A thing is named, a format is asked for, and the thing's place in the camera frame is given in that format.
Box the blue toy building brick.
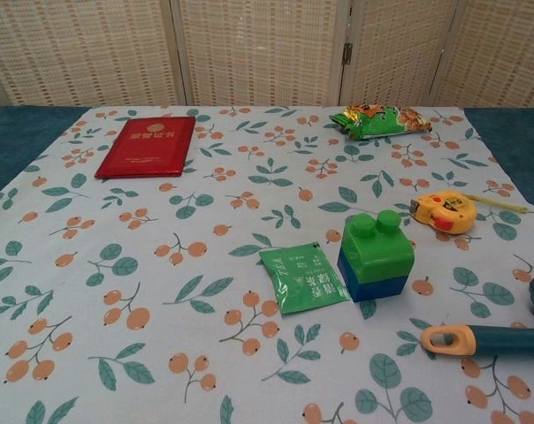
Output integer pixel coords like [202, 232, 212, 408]
[336, 251, 410, 304]

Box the woven folding screen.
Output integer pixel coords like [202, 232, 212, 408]
[0, 0, 534, 108]

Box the yellow tape measure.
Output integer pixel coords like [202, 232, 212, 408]
[409, 189, 530, 235]

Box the green snack bag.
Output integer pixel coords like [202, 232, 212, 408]
[329, 102, 433, 141]

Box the teal lint roller orange tip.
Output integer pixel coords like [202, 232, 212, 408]
[420, 267, 534, 358]

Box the red certificate book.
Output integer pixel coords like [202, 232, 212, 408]
[93, 117, 197, 180]

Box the green tea sachet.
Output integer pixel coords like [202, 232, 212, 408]
[258, 241, 351, 316]

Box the green toy building brick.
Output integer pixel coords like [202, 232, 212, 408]
[340, 210, 416, 284]

